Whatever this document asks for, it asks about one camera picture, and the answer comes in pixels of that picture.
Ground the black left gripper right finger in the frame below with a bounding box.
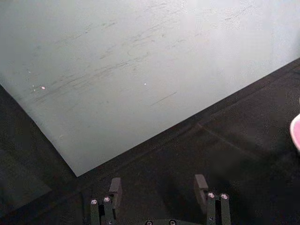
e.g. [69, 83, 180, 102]
[194, 174, 232, 225]

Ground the black table cloth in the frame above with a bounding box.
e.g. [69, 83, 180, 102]
[0, 57, 300, 225]

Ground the plain pale wall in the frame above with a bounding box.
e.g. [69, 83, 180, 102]
[0, 0, 300, 178]

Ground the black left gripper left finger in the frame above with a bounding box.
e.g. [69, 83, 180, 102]
[90, 177, 123, 225]

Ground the pale pink round object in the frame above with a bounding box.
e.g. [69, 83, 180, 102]
[289, 112, 300, 150]

